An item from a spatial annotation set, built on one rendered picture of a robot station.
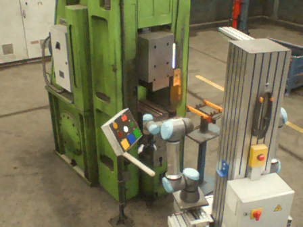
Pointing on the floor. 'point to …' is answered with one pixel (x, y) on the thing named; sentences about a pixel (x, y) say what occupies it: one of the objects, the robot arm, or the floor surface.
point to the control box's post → (120, 185)
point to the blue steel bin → (295, 76)
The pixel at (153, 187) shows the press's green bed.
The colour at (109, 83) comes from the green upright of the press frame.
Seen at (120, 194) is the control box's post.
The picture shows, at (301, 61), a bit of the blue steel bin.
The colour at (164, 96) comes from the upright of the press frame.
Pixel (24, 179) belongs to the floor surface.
